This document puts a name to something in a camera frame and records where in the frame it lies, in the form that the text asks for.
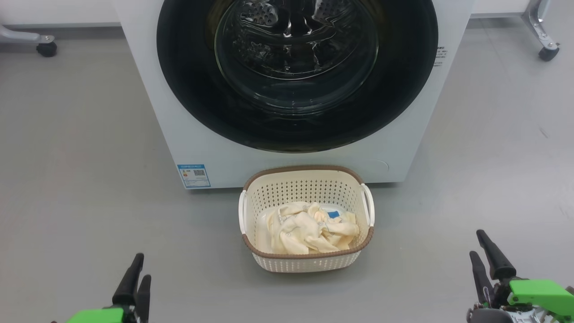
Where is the blue energy label sticker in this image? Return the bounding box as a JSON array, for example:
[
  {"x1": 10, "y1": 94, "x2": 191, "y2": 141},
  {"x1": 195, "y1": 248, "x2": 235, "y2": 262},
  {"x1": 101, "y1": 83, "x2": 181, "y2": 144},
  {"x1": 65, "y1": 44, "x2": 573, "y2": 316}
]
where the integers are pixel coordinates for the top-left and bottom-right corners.
[{"x1": 177, "y1": 164, "x2": 211, "y2": 188}]

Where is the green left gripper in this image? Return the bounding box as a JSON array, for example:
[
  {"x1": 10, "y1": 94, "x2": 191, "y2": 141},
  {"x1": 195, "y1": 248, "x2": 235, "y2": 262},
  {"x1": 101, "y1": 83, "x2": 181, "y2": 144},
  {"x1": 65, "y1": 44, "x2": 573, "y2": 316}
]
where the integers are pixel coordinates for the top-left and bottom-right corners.
[{"x1": 66, "y1": 253, "x2": 152, "y2": 323}]

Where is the cream garment with blue patch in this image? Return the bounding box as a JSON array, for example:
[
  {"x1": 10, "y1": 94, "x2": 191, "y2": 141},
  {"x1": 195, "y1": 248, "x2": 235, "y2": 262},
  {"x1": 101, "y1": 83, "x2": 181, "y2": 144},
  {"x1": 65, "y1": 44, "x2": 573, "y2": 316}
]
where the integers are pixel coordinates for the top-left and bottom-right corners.
[
  {"x1": 309, "y1": 203, "x2": 361, "y2": 251},
  {"x1": 267, "y1": 201, "x2": 335, "y2": 255}
]

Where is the white front-load washing machine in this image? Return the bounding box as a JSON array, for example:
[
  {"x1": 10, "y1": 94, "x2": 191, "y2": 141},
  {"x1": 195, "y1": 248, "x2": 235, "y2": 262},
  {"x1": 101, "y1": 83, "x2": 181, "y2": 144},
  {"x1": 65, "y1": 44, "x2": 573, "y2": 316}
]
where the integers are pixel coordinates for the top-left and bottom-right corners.
[{"x1": 111, "y1": 0, "x2": 475, "y2": 190}]

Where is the black round glass washer door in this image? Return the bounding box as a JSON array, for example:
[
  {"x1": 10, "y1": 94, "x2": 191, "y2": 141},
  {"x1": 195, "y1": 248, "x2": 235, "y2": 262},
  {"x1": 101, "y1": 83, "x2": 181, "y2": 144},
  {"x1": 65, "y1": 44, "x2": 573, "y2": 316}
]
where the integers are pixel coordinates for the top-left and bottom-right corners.
[{"x1": 156, "y1": 0, "x2": 439, "y2": 153}]

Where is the grey metal leg with caster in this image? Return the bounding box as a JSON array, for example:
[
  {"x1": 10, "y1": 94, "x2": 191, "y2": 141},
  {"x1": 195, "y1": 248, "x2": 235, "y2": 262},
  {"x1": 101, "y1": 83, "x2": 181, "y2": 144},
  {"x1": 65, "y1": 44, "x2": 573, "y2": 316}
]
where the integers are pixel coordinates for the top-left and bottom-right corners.
[
  {"x1": 522, "y1": 0, "x2": 560, "y2": 62},
  {"x1": 0, "y1": 25, "x2": 58, "y2": 57}
]

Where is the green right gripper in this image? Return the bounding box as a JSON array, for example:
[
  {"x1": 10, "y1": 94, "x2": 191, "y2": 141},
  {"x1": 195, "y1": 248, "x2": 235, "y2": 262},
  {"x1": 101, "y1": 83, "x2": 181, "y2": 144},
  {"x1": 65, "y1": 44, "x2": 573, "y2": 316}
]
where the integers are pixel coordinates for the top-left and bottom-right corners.
[{"x1": 466, "y1": 230, "x2": 574, "y2": 323}]

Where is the cream perforated laundry basket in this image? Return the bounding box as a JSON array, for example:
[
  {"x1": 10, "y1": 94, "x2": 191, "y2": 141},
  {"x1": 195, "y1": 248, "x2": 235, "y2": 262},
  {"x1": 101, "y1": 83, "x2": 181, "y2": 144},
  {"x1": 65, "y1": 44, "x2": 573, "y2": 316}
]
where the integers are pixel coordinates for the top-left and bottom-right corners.
[{"x1": 238, "y1": 165, "x2": 375, "y2": 273}]

